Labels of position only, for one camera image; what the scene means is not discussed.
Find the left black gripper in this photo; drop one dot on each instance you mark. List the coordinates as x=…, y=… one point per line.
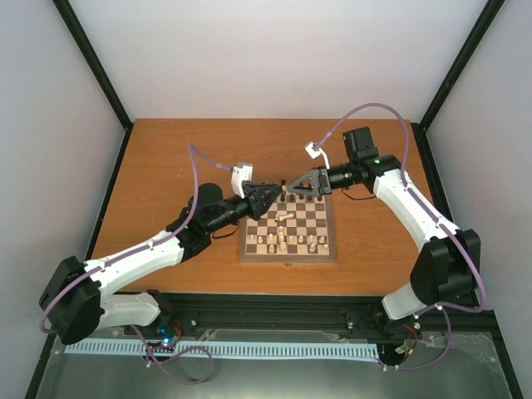
x=254, y=194

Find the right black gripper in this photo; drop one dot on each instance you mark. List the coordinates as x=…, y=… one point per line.
x=318, y=176

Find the wooden chess board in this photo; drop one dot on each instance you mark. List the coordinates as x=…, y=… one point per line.
x=310, y=218

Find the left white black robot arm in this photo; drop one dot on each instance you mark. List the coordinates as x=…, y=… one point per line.
x=84, y=296

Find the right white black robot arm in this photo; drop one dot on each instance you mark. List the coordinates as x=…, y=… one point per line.
x=448, y=262

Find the dark chess pieces row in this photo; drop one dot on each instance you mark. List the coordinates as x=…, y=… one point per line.
x=287, y=197

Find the green lit circuit board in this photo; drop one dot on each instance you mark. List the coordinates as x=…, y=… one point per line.
x=168, y=342

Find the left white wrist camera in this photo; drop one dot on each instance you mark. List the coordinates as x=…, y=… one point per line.
x=242, y=172

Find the right black frame post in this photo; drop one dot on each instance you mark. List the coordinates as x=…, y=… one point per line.
x=474, y=38

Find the black frame post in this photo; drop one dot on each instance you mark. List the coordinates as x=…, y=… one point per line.
x=83, y=43
x=474, y=38

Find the black aluminium frame rail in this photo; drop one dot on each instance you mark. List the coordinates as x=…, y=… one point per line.
x=266, y=309

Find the light blue slotted cable duct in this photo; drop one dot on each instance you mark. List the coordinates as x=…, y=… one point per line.
x=361, y=352

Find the left black frame post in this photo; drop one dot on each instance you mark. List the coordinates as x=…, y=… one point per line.
x=83, y=43

